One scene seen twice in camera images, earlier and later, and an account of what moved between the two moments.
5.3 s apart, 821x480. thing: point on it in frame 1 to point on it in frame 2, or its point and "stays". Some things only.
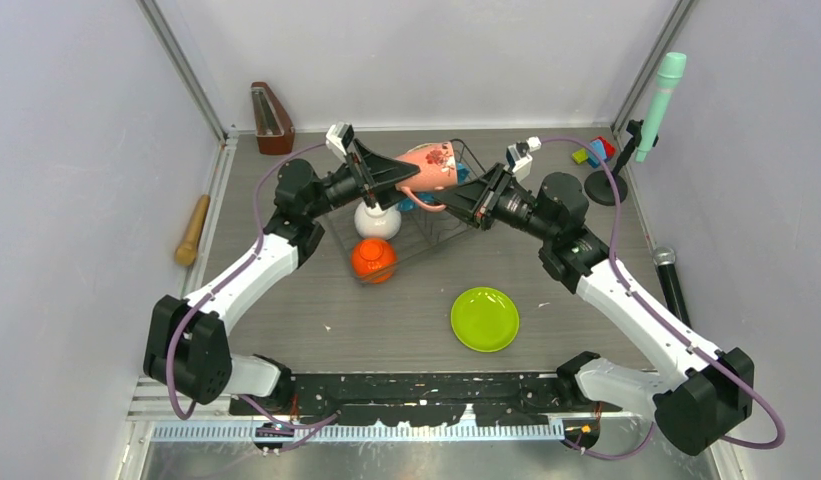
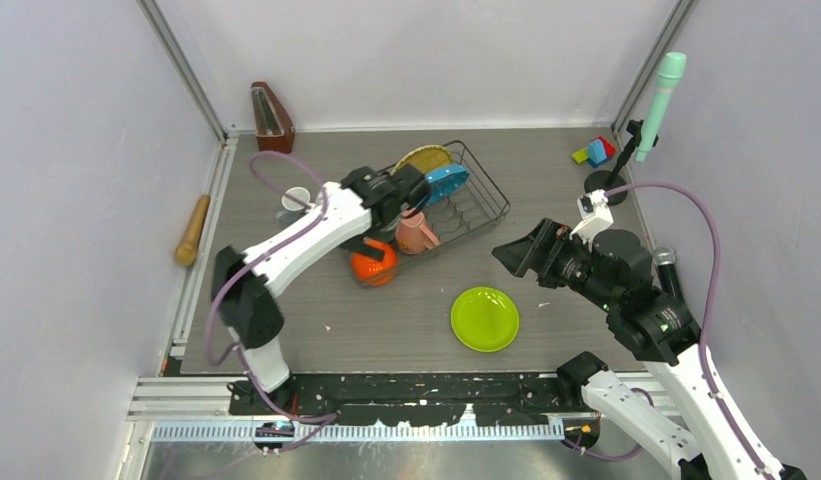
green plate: [484, 319] stays
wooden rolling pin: [186, 253] stays
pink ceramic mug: [437, 171] to [413, 236]
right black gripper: [478, 200] to [518, 254]
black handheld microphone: [667, 271] stays
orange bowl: [373, 260] stays
